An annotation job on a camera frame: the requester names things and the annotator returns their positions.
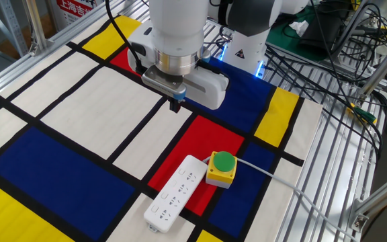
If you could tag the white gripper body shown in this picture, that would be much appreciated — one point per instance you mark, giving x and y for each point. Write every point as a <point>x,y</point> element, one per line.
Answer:
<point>210,90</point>

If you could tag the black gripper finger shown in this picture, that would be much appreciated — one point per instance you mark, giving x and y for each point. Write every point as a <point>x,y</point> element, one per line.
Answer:
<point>171,104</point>
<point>177,106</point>

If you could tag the white power strip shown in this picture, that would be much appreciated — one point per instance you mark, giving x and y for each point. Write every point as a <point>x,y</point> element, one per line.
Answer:
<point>170,201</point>

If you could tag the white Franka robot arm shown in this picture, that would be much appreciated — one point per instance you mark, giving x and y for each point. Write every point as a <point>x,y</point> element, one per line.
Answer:
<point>176,27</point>

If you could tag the green button yellow box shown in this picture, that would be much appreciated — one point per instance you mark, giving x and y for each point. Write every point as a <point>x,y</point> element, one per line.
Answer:
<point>222,175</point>

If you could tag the Mondrian pattern cloth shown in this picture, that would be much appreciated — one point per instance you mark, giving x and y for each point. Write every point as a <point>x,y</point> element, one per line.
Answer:
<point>96,111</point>

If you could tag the green mat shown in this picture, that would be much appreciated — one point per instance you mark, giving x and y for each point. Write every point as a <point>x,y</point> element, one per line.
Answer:
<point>281,37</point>

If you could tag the white crumpled tissue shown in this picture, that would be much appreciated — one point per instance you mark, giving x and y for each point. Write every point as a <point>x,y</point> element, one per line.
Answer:
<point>299,27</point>

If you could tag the red white sign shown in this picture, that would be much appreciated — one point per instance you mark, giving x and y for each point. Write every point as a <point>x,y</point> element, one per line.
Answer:
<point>76,8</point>

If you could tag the grey metal stand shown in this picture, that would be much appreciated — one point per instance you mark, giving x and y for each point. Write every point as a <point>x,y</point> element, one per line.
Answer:
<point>349,27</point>

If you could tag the green yellow connector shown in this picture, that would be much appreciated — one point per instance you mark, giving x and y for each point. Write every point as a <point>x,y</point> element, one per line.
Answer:
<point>365,116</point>

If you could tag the grey gripper camera blue end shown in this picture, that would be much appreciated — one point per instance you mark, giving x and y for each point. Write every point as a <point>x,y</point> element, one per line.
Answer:
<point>161,82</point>

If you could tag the aluminium post with bracket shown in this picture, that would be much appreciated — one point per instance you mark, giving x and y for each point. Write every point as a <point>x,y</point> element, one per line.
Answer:
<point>35,23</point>

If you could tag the slanted aluminium post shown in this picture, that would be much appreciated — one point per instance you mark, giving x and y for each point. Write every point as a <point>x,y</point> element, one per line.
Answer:
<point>381,67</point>

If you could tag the grey perforated shelf post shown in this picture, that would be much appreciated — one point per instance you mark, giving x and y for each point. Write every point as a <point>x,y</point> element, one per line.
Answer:
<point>12,23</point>

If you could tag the aluminium strut with bracket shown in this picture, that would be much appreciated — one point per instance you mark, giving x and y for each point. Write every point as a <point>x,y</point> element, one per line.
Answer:
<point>381,191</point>

